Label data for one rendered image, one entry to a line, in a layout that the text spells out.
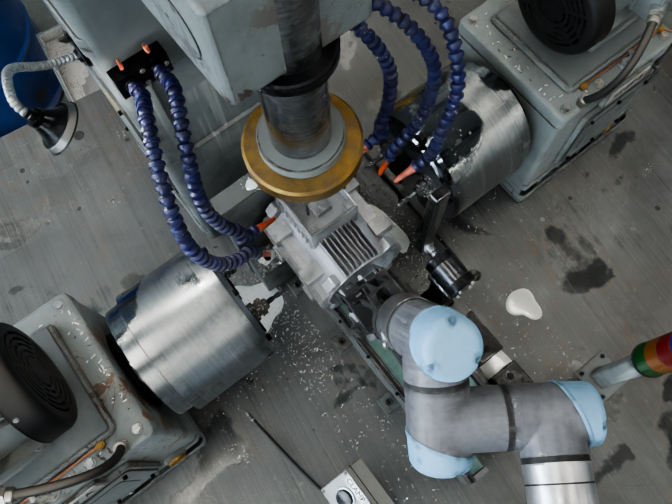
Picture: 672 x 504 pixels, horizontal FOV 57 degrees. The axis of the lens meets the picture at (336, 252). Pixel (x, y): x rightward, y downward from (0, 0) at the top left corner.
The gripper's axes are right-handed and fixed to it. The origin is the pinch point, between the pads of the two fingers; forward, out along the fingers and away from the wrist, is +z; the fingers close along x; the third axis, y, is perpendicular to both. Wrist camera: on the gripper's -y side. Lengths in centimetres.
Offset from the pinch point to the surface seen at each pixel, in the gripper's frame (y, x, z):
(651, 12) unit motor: 12, -66, -7
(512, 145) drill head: 4.2, -41.3, 8.1
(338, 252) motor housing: 6.5, -3.9, 11.7
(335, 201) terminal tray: 14.0, -9.0, 13.5
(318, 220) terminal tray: 13.1, -4.4, 13.0
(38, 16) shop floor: 120, 12, 203
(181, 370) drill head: 7.3, 29.1, 7.2
